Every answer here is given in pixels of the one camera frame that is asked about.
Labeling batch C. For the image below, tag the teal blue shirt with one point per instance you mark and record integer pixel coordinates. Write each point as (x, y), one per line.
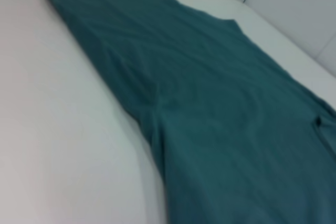
(210, 103)

